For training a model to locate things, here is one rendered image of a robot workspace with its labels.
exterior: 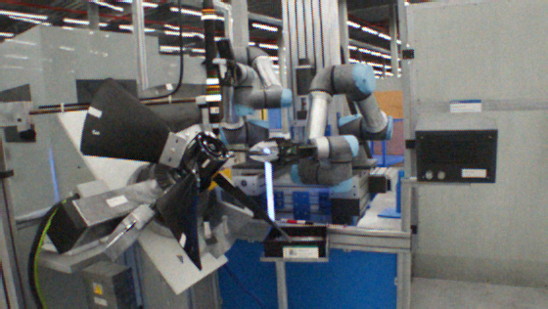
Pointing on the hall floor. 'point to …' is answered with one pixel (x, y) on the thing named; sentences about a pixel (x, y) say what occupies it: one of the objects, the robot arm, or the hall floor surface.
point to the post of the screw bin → (282, 284)
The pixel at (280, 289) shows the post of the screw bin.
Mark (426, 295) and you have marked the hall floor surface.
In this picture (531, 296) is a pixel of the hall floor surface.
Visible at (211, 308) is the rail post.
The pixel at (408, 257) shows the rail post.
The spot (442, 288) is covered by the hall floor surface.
